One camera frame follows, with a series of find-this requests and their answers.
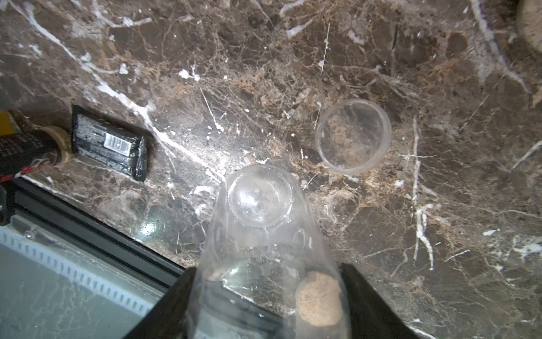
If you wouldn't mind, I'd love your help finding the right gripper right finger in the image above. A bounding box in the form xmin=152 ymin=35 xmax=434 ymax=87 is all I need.
xmin=340 ymin=264 xmax=418 ymax=339

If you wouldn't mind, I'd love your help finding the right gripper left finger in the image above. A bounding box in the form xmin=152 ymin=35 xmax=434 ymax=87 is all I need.
xmin=124 ymin=267 xmax=197 ymax=339

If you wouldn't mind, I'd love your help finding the clear oatmeal jar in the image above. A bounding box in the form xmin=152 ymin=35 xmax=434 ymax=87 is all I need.
xmin=185 ymin=165 xmax=352 ymax=338

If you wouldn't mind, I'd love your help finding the clear jar lid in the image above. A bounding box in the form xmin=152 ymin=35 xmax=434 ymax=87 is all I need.
xmin=315 ymin=99 xmax=392 ymax=176

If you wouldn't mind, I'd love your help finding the near red-lid oatmeal jar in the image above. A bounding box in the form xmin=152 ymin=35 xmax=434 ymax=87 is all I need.
xmin=296 ymin=271 xmax=344 ymax=327

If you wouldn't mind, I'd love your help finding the small black box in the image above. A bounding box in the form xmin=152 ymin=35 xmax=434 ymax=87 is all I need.
xmin=71 ymin=105 xmax=148 ymax=182

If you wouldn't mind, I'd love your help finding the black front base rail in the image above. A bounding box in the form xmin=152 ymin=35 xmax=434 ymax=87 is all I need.
xmin=0 ymin=175 xmax=185 ymax=339

